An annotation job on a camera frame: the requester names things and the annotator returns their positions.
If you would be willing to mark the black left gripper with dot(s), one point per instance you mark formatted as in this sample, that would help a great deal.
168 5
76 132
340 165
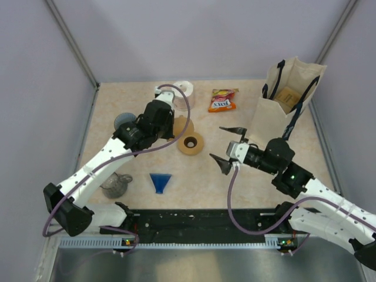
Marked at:
170 118

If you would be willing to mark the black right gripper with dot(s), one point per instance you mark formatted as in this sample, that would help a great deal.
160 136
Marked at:
225 165

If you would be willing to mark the brown paper coffee filter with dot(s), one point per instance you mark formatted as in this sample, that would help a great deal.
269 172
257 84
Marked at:
179 124

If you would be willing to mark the blue glass dripper cone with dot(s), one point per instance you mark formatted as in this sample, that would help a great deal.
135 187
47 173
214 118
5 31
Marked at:
123 118
160 181

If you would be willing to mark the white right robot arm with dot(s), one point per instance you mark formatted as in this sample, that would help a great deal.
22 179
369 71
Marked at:
318 210

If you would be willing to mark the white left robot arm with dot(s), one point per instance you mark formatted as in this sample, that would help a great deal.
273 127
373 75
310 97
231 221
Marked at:
66 202

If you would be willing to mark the white toilet paper roll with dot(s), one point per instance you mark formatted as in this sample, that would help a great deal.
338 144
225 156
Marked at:
188 89

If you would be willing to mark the orange snack bag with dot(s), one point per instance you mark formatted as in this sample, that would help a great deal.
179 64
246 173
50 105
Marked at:
222 100

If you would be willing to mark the brown box in bag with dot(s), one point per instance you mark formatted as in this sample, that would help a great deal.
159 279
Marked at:
287 98

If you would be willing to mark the cream canvas tote bag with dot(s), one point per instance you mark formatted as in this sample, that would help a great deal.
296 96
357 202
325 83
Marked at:
269 120

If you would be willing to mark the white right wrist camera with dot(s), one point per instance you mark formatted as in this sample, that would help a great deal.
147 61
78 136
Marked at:
236 152

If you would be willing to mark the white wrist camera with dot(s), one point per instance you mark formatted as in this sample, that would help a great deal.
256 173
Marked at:
166 96
236 152

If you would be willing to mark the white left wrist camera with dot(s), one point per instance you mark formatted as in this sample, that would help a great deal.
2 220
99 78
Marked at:
166 96

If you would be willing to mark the glass pitcher with handle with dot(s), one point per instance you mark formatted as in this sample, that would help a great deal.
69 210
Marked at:
116 185

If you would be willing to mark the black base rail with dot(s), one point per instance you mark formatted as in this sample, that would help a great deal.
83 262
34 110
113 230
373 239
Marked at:
198 225

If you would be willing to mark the grey slotted cable duct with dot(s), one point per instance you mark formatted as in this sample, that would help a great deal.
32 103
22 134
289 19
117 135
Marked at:
121 243

